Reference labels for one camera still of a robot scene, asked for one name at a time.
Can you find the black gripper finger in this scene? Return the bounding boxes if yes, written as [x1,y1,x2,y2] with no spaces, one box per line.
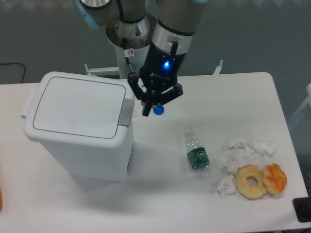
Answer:
[152,83,183,108]
[127,72,153,117]

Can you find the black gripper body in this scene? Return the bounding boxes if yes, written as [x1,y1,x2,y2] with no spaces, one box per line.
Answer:
[139,43,185,95]

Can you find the white plastic trash can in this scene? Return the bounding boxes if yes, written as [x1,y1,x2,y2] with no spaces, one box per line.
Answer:
[24,72,135,181]

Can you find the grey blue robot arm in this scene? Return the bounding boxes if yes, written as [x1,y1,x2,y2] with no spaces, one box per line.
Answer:
[76,0,207,116]

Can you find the blue bottle cap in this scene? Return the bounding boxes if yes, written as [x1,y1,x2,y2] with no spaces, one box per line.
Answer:
[153,104,164,116]

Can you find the clear bottle green label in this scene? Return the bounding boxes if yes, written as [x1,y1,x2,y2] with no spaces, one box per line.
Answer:
[184,129,210,180]

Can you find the large crumpled white tissue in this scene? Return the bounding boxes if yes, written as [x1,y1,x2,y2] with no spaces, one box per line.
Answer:
[218,137,277,175]

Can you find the small crumpled white tissue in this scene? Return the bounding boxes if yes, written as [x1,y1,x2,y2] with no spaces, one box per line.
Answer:
[217,175,236,198]

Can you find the orange glazed bread roll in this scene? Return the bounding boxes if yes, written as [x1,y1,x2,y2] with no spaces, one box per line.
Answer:
[262,163,287,195]

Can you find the black device at edge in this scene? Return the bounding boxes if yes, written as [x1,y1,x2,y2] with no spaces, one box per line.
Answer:
[293,197,311,223]

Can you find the orange object at edge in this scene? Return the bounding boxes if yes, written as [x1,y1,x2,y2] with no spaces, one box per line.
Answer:
[0,189,3,212]

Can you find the black cable on pedestal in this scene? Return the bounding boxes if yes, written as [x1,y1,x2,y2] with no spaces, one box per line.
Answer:
[122,37,137,79]

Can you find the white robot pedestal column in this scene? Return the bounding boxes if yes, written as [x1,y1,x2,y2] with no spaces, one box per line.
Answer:
[106,13,157,79]

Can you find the black cable on floor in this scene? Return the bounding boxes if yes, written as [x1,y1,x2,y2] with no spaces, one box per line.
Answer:
[0,62,26,84]

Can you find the plain ring donut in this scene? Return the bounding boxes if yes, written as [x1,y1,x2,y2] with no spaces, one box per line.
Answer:
[235,166,267,200]

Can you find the white frame at right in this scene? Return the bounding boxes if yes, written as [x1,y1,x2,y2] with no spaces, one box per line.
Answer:
[288,84,311,131]

